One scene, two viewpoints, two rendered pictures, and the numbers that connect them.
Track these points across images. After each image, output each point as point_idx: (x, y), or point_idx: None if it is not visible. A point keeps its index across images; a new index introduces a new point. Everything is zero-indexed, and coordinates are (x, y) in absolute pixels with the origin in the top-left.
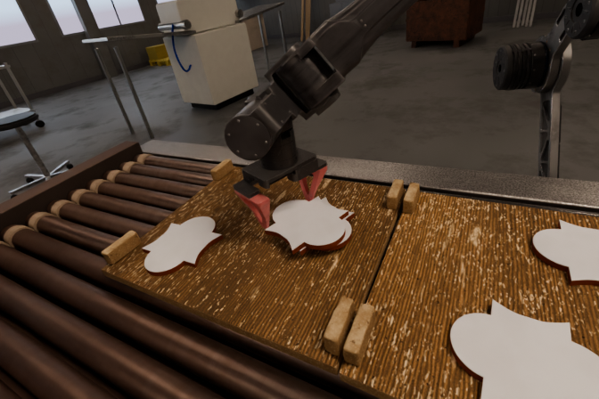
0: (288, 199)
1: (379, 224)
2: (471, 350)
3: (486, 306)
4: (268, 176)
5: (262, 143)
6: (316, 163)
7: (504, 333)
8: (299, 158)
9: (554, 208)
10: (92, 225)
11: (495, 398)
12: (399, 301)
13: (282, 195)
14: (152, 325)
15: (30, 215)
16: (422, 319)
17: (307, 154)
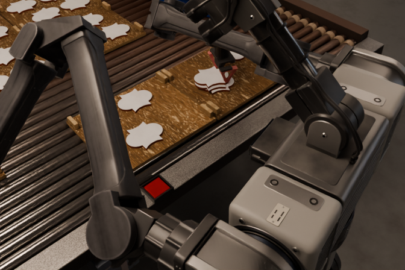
0: (240, 82)
1: (201, 99)
2: (143, 92)
3: (151, 104)
4: (212, 49)
5: None
6: (218, 65)
7: (142, 99)
8: (220, 58)
9: (173, 155)
10: None
11: (133, 90)
12: (166, 90)
13: (245, 81)
14: (200, 49)
15: (297, 14)
16: (158, 91)
17: (222, 61)
